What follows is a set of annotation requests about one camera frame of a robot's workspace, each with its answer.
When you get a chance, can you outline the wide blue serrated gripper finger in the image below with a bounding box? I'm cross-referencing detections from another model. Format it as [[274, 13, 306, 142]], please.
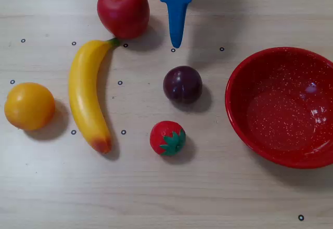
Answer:
[[167, 2, 189, 49]]

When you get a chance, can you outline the dark purple plum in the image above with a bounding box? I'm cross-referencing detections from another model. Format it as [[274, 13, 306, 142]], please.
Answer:
[[162, 66, 203, 105]]

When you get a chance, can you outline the red speckled bowl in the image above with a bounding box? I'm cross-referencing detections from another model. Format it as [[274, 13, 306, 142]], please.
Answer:
[[225, 47, 333, 169]]

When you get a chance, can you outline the red apple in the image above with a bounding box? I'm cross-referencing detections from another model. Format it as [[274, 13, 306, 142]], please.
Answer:
[[96, 0, 151, 40]]

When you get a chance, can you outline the red strawberry with green leaves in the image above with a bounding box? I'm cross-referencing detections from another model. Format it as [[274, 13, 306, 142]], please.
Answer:
[[149, 120, 187, 157]]

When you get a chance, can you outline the yellow banana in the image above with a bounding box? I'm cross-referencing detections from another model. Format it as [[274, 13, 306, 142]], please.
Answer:
[[68, 37, 121, 155]]

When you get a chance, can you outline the yellow orange peach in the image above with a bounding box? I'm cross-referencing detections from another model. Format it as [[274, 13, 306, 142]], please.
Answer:
[[4, 82, 56, 131]]

